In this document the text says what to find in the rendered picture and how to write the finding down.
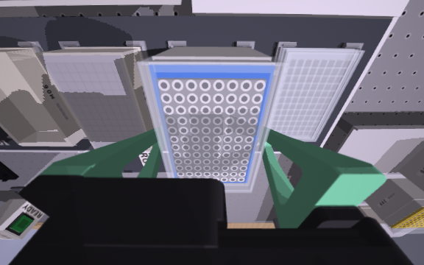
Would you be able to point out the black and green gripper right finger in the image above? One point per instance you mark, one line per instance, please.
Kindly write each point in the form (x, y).
(329, 179)

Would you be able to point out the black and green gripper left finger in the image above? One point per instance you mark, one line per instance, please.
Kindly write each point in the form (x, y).
(109, 160)

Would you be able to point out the translucent plastic plate lid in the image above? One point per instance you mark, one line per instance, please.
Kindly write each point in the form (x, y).
(315, 80)

